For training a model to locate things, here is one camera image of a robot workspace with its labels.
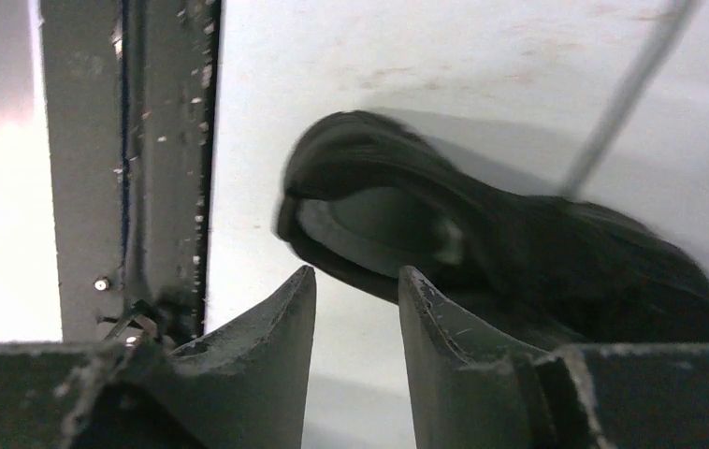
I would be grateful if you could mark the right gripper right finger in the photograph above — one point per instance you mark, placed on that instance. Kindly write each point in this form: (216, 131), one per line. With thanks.
(472, 386)

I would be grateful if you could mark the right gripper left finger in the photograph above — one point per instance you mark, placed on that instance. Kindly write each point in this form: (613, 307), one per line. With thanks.
(243, 385)

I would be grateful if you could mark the black sneaker shoe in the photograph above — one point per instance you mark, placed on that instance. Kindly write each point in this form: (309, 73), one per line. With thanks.
(363, 197)

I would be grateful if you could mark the black shoelace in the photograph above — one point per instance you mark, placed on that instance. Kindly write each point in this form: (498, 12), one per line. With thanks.
(665, 34)

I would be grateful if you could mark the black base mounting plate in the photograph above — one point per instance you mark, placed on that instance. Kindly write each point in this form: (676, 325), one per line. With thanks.
(130, 93)

